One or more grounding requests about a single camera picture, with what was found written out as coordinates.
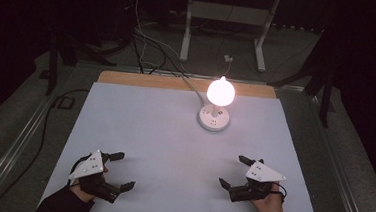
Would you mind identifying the white metal stand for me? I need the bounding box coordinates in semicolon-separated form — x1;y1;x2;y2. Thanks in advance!
178;0;282;74

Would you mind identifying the grey power socket cable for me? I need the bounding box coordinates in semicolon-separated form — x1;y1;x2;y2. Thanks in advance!
167;69;210;105

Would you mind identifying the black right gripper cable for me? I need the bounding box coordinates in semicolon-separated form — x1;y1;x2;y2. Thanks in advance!
269;181;289;204

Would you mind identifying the person's left hand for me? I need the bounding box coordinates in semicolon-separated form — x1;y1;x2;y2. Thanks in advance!
68;177;99;204

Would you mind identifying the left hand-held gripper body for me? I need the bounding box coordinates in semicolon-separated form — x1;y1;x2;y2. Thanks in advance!
66;147;124;204

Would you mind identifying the black tripod stand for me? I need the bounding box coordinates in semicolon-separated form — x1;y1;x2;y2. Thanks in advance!
264;25;342;129

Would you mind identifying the round white power socket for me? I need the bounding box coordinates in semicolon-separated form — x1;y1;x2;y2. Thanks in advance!
196;102;232;134

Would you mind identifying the white table mat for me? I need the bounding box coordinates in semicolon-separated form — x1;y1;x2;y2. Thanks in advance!
38;77;328;212

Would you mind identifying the black cable bundle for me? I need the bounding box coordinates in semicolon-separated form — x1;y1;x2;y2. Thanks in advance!
127;31;171;77

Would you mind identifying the long black floor cable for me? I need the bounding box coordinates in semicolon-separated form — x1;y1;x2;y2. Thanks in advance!
0;83;91;212

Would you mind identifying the black square floor bracket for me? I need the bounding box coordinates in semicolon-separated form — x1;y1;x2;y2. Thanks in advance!
52;95;76;111

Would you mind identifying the person's right hand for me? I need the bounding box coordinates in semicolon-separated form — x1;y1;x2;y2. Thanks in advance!
250;180;294;212

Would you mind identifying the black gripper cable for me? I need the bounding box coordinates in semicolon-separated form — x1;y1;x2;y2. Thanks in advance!
269;181;289;204
69;151;92;177

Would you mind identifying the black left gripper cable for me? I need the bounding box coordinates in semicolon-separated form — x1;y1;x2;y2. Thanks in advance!
69;151;92;177

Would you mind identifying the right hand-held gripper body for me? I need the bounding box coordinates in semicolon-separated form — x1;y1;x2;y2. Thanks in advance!
228;158;288;207

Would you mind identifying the thin white cable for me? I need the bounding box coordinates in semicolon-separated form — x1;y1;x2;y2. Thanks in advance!
122;0;191;77

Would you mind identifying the glowing round plug-in lamp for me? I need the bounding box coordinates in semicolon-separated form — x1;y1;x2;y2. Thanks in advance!
204;74;237;120

